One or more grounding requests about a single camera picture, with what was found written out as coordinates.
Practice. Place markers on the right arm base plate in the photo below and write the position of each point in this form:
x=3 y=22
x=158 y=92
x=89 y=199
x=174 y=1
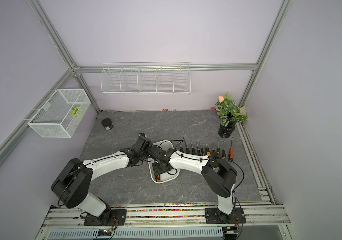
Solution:
x=215 y=216

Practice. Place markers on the black handle long screwdriver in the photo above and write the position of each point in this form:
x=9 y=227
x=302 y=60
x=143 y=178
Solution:
x=193 y=149

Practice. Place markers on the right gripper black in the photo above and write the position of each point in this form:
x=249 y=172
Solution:
x=156 y=170

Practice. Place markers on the small orange black screwdriver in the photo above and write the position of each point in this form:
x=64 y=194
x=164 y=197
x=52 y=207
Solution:
x=201 y=149

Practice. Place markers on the white wire cube basket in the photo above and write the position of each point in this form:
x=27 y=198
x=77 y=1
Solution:
x=54 y=119

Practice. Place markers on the green object in basket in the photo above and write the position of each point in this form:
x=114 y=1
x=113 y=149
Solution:
x=76 y=112

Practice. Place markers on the white perforated cable duct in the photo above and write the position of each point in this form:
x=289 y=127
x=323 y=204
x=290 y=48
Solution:
x=134 y=233

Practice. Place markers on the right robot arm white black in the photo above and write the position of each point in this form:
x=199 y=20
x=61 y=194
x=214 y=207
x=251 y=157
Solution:
x=218 y=173

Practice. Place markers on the small black jar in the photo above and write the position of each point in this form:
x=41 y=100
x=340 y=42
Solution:
x=107 y=124

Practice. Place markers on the aluminium frame rail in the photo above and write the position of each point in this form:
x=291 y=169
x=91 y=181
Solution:
x=166 y=66

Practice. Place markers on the black grey handle screwdriver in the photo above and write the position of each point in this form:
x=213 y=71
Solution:
x=198 y=150

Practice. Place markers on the yellow black brown-shaft screwdriver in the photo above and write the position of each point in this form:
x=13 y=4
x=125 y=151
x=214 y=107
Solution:
x=188 y=151

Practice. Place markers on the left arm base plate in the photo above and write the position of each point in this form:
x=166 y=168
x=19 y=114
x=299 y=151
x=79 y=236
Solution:
x=110 y=217

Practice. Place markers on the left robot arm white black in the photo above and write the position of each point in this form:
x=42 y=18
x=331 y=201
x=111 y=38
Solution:
x=73 y=183

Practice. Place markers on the white plastic storage box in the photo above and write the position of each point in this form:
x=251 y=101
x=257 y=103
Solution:
x=164 y=177

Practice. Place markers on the long white wire wall basket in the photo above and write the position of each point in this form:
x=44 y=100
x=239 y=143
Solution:
x=142 y=82

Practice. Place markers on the artificial green potted plant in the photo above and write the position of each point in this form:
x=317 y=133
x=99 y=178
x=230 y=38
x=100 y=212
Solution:
x=230 y=113

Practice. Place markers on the yellow cap short screwdriver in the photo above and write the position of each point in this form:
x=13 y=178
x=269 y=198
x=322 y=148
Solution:
x=207 y=150

